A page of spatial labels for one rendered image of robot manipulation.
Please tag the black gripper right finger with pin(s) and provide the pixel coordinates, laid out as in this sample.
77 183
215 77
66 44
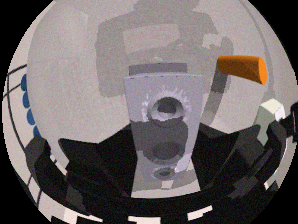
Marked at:
213 149

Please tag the orange cylinder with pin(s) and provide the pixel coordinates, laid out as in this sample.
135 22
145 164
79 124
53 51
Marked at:
248 67

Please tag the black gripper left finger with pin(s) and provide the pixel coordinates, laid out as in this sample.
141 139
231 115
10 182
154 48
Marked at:
115 156

